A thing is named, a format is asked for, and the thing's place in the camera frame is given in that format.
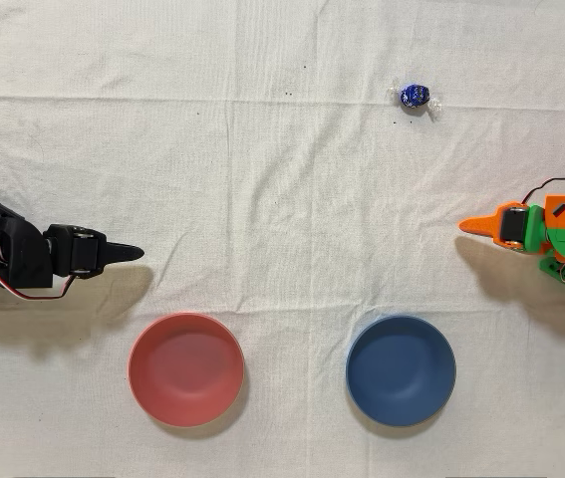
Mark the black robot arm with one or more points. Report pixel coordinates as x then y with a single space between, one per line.
18 254

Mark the blue bowl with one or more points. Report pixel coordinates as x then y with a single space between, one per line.
401 371

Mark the blue candy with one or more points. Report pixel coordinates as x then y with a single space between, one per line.
414 95

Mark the white tablecloth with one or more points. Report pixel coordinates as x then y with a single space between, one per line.
282 199

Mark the pink bowl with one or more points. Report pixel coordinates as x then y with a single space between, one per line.
186 369

